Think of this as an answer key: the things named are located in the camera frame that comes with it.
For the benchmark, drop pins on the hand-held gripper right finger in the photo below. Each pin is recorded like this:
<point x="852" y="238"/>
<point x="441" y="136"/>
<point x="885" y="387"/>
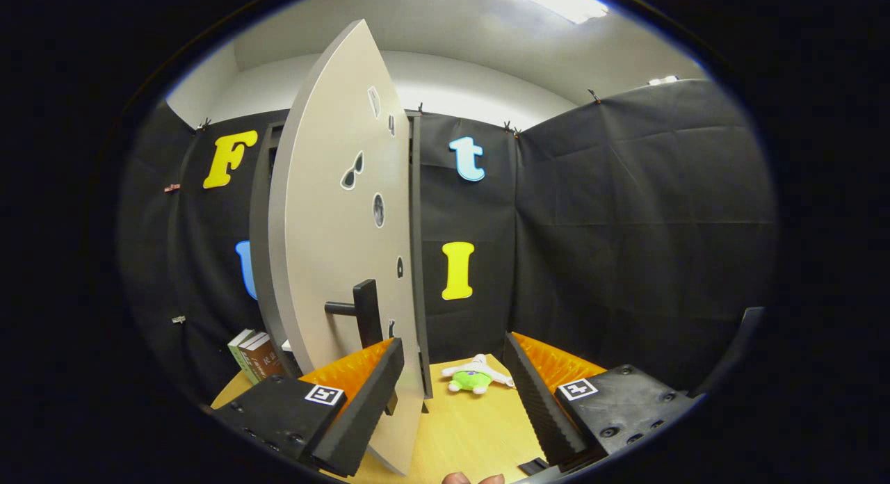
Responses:
<point x="539" y="407"/>

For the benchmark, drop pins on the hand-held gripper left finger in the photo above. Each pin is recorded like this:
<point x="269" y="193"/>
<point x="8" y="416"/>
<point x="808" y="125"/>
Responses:
<point x="368" y="407"/>

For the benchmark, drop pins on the pink starfish plush toy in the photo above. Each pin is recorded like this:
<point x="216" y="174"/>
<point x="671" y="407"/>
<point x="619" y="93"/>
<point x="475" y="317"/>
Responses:
<point x="473" y="381"/>

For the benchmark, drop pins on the brown book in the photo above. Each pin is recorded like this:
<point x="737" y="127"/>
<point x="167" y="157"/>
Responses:
<point x="268" y="362"/>

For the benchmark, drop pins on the grey cabinet body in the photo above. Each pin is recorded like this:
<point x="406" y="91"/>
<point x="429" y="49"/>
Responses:
<point x="259" y="247"/>

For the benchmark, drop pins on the black backdrop cloth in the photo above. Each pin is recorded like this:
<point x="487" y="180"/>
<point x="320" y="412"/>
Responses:
<point x="626" y="227"/>

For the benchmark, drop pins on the dark curved bar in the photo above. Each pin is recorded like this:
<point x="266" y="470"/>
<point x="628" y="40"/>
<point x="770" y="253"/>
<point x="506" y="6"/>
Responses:
<point x="737" y="345"/>

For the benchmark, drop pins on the small ceiling light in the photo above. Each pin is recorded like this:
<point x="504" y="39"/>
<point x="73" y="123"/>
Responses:
<point x="664" y="80"/>

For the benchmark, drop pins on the long ceiling light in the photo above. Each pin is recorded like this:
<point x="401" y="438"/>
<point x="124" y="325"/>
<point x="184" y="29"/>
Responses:
<point x="556" y="1"/>

